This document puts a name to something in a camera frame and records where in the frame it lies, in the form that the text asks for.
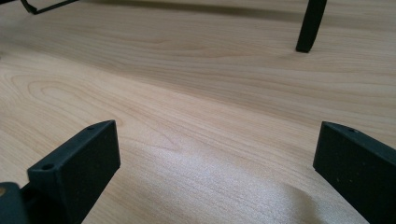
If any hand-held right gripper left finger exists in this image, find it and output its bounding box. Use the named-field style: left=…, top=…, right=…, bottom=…
left=27, top=119, right=121, bottom=224

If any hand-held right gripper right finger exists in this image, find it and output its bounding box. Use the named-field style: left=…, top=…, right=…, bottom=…
left=312, top=120, right=396, bottom=224

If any black stand leg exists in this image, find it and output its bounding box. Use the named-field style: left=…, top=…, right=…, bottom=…
left=295, top=0, right=329, bottom=53

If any black cable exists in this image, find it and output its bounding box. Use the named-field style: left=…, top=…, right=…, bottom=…
left=20, top=0, right=79, bottom=16

